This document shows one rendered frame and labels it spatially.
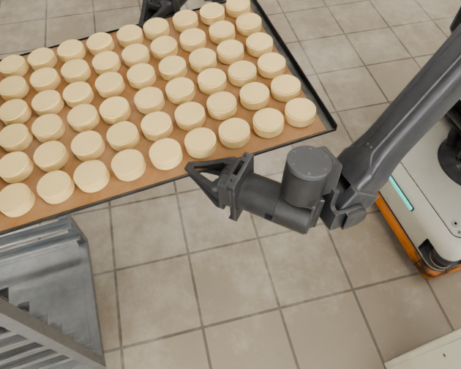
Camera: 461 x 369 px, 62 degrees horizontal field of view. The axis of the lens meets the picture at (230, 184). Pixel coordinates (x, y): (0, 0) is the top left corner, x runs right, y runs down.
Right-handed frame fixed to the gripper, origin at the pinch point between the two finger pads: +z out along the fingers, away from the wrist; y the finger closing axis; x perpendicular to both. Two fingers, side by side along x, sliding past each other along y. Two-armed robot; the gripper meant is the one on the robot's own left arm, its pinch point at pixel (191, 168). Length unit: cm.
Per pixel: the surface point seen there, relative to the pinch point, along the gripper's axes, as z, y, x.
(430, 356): -58, 61, 8
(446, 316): -74, 104, 38
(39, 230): 64, 66, -8
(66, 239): 60, 75, -5
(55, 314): 50, 83, -27
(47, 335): 25, 39, -31
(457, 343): -58, 46, 9
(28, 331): 25, 32, -32
